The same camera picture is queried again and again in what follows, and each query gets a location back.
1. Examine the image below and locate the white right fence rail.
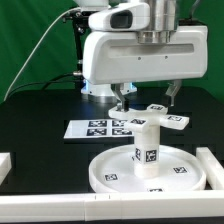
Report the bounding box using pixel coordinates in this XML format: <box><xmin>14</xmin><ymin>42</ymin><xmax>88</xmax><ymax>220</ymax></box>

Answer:
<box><xmin>196</xmin><ymin>147</ymin><xmax>224</xmax><ymax>190</ymax></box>

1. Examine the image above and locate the white camera cable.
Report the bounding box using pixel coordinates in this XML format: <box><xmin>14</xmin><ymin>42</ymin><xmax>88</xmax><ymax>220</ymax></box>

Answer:
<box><xmin>2</xmin><ymin>7</ymin><xmax>82</xmax><ymax>103</ymax></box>

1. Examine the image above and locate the white front fence rail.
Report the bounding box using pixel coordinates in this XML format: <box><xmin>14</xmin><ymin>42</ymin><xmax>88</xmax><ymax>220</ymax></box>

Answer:
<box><xmin>0</xmin><ymin>190</ymin><xmax>224</xmax><ymax>223</ymax></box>

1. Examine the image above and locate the white left fence rail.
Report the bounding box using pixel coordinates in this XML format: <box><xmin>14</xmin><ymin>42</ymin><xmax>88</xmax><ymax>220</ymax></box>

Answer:
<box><xmin>0</xmin><ymin>153</ymin><xmax>12</xmax><ymax>185</ymax></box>

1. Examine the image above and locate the white fiducial marker sheet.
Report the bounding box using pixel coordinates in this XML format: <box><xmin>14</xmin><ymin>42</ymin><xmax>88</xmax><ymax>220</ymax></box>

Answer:
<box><xmin>64</xmin><ymin>119</ymin><xmax>132</xmax><ymax>140</ymax></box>

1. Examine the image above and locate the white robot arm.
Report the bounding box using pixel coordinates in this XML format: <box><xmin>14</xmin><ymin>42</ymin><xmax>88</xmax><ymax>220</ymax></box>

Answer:
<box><xmin>73</xmin><ymin>0</ymin><xmax>208</xmax><ymax>110</ymax></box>

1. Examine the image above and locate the black base cable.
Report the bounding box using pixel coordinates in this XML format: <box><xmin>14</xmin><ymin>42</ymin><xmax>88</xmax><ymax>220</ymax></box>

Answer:
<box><xmin>6</xmin><ymin>71</ymin><xmax>88</xmax><ymax>98</ymax></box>

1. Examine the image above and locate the white fence rail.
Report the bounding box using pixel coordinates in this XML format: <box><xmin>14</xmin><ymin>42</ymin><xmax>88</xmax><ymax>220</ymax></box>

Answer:
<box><xmin>0</xmin><ymin>153</ymin><xmax>12</xmax><ymax>185</ymax></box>
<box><xmin>0</xmin><ymin>190</ymin><xmax>224</xmax><ymax>223</ymax></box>
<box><xmin>196</xmin><ymin>147</ymin><xmax>224</xmax><ymax>190</ymax></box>

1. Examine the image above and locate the white cross-shaped table base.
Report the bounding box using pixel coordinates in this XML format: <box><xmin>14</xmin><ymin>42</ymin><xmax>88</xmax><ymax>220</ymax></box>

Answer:
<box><xmin>108</xmin><ymin>104</ymin><xmax>189</xmax><ymax>133</ymax></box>

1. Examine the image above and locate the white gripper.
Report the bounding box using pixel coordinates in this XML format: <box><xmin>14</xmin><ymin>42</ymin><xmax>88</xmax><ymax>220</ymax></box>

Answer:
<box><xmin>83</xmin><ymin>26</ymin><xmax>208</xmax><ymax>112</ymax></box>

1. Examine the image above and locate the white round table top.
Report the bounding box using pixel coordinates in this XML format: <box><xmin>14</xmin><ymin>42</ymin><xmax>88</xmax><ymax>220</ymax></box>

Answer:
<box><xmin>89</xmin><ymin>145</ymin><xmax>206</xmax><ymax>193</ymax></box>

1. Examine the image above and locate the black camera on stand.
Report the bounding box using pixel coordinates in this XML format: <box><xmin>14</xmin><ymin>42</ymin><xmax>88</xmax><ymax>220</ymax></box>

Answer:
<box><xmin>63</xmin><ymin>8</ymin><xmax>93</xmax><ymax>71</ymax></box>

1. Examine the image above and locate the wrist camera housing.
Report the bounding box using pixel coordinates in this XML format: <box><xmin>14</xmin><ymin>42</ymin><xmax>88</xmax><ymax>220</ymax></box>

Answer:
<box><xmin>88</xmin><ymin>2</ymin><xmax>150</xmax><ymax>32</ymax></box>

